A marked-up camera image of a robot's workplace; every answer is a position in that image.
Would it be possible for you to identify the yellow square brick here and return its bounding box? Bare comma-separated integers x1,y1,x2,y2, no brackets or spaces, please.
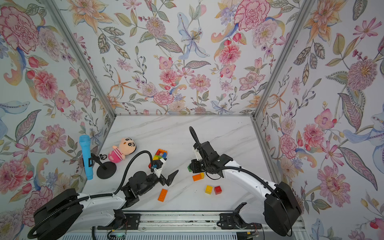
205,185,213,195

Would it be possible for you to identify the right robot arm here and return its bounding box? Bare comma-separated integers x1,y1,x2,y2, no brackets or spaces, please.
189,142,302,237

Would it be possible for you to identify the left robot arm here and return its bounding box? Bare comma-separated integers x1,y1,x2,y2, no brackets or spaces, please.
28,171,178,240

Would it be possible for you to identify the plush doll pink dress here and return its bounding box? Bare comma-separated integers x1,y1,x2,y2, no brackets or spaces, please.
108,138,137,164

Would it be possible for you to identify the blue toy microphone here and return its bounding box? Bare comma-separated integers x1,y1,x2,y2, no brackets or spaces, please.
79,135,93,181

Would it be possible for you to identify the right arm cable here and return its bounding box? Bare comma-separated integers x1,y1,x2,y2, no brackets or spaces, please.
188,126,293,238

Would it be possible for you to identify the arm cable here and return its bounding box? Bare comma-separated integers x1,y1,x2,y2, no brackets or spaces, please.
27,150,154,239
188,126,293,238

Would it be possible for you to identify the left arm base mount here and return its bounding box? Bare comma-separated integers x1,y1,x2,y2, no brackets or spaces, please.
96,209,141,231

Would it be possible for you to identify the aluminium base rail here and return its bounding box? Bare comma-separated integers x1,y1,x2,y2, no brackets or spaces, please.
47,210,307,233

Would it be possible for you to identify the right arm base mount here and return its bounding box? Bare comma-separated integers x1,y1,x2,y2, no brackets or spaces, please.
217,203,262,230

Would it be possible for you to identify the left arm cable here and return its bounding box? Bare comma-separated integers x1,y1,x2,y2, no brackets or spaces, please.
27,150,154,239

